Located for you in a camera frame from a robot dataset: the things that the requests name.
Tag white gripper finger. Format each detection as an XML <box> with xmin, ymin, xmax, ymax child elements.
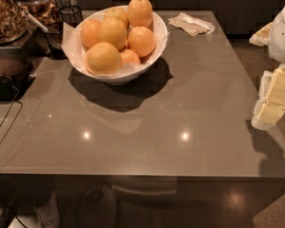
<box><xmin>249</xmin><ymin>22</ymin><xmax>273</xmax><ymax>47</ymax></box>

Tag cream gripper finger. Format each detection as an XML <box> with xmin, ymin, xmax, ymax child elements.
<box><xmin>252</xmin><ymin>64</ymin><xmax>285</xmax><ymax>131</ymax></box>

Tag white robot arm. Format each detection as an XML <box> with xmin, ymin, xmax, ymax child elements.
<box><xmin>249</xmin><ymin>7</ymin><xmax>285</xmax><ymax>131</ymax></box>

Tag white ceramic bowl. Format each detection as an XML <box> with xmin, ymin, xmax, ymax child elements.
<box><xmin>66</xmin><ymin>5</ymin><xmax>169</xmax><ymax>86</ymax></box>

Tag large yellow front orange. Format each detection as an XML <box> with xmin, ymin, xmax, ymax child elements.
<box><xmin>86</xmin><ymin>42</ymin><xmax>122</xmax><ymax>75</ymax></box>

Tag white paper bowl liner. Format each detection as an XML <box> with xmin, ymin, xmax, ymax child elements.
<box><xmin>61</xmin><ymin>10</ymin><xmax>171</xmax><ymax>78</ymax></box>

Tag paper sachets on table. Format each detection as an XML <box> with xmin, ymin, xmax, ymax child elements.
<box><xmin>168</xmin><ymin>12</ymin><xmax>216</xmax><ymax>36</ymax></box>

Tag orange at right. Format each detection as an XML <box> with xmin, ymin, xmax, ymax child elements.
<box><xmin>127</xmin><ymin>27</ymin><xmax>156</xmax><ymax>57</ymax></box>

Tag orange at top back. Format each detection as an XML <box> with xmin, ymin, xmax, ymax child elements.
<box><xmin>127</xmin><ymin>0</ymin><xmax>153</xmax><ymax>28</ymax></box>

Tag small orange at bottom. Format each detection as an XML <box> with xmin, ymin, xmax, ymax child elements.
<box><xmin>121</xmin><ymin>48</ymin><xmax>141</xmax><ymax>65</ymax></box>

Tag orange at left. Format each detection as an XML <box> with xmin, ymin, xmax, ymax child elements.
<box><xmin>80</xmin><ymin>19</ymin><xmax>102</xmax><ymax>48</ymax></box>

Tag black appliance at left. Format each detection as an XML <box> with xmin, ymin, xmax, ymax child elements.
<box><xmin>0</xmin><ymin>48</ymin><xmax>34</xmax><ymax>101</ymax></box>

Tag glass jar of nuts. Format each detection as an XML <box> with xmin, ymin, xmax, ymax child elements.
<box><xmin>0</xmin><ymin>0</ymin><xmax>27</xmax><ymax>46</ymax></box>

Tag black wire holder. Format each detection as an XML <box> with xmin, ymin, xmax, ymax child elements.
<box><xmin>45</xmin><ymin>6</ymin><xmax>83</xmax><ymax>60</ymax></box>

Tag serving spoon with white handle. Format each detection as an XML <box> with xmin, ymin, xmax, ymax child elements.
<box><xmin>11</xmin><ymin>0</ymin><xmax>49</xmax><ymax>32</ymax></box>

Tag black cable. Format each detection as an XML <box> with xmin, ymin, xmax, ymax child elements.
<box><xmin>0</xmin><ymin>79</ymin><xmax>25</xmax><ymax>228</ymax></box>

